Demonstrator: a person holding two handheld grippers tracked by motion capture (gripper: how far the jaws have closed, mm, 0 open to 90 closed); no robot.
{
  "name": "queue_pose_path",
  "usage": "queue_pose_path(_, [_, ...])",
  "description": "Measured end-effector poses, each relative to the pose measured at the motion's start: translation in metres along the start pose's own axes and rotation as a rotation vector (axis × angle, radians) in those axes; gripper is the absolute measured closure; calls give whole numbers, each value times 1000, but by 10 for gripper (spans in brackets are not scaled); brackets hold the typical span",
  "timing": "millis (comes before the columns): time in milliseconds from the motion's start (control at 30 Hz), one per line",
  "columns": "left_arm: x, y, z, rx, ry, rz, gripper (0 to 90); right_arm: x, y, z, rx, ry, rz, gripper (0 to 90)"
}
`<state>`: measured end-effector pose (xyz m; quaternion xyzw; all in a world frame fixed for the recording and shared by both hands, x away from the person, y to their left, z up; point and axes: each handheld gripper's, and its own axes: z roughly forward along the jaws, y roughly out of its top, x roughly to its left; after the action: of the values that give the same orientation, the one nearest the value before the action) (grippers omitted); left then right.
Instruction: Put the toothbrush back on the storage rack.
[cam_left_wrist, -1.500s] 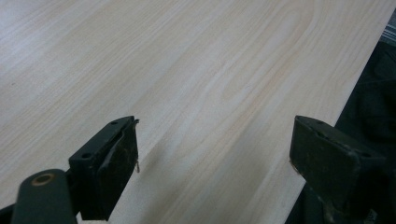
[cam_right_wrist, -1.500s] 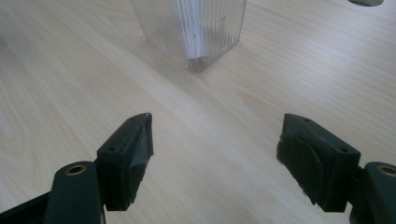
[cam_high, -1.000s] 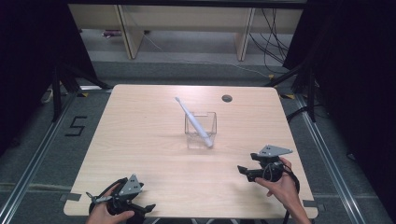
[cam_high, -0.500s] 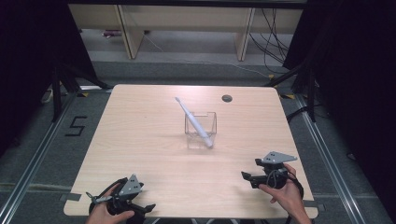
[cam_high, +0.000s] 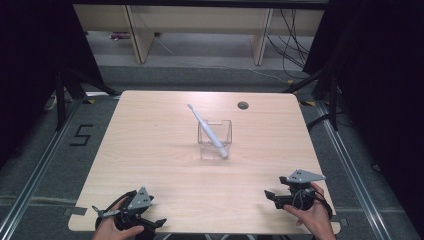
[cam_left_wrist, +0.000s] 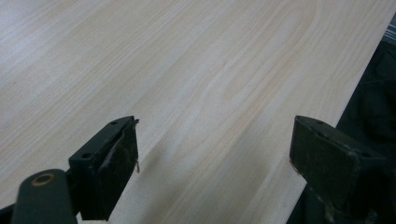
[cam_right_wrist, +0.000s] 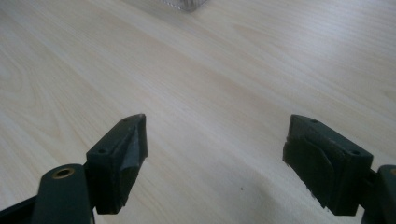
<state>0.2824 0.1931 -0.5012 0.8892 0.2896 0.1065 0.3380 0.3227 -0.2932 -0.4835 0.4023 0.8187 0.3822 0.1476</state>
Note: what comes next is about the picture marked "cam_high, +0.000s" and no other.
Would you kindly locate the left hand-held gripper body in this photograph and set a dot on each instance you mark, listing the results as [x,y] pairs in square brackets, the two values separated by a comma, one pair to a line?
[140,200]

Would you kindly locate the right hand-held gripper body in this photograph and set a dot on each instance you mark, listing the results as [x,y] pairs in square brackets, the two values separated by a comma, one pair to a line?
[305,175]

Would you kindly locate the clear plastic container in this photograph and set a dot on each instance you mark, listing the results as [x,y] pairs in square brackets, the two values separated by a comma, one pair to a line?
[225,133]

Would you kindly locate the white electric toothbrush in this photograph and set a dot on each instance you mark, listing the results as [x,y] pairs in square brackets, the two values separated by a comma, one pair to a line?
[210,133]

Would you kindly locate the person's right hand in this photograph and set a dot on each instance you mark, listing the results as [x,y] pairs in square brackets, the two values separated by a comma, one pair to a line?
[316,220]

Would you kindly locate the person's left hand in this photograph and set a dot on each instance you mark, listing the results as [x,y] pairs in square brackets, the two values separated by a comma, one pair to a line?
[109,230]

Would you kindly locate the grey tape strip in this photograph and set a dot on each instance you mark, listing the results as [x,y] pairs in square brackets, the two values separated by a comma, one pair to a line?
[76,210]

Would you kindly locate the black metal stand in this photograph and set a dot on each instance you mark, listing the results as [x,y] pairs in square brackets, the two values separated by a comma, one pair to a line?
[60,100]
[333,100]

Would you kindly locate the small purple object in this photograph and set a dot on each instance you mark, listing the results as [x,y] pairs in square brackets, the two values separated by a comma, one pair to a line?
[119,35]

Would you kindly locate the light wooden shelf unit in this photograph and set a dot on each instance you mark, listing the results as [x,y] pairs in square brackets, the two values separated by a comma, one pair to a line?
[200,18]

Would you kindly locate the aluminium floor rail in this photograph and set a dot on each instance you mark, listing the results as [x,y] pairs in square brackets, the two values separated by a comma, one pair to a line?
[36,173]
[353,173]

